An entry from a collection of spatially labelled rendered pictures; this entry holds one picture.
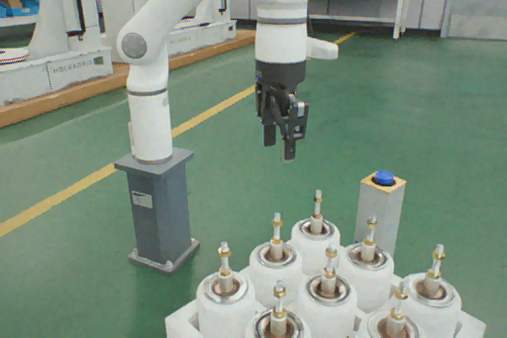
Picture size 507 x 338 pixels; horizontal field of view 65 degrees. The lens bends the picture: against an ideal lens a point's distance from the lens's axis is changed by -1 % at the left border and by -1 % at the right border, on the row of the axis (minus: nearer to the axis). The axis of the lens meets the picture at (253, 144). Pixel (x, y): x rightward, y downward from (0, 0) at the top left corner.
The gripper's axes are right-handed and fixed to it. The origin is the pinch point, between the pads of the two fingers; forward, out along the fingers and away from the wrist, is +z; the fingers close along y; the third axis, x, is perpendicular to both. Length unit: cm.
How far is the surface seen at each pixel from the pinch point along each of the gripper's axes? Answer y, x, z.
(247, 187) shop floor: -67, 21, 47
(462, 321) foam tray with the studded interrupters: 20.6, 25.9, 28.8
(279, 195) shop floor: -57, 30, 47
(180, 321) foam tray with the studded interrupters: 1.7, -18.5, 28.9
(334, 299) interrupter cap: 13.8, 3.7, 21.5
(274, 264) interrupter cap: 2.5, -1.2, 21.5
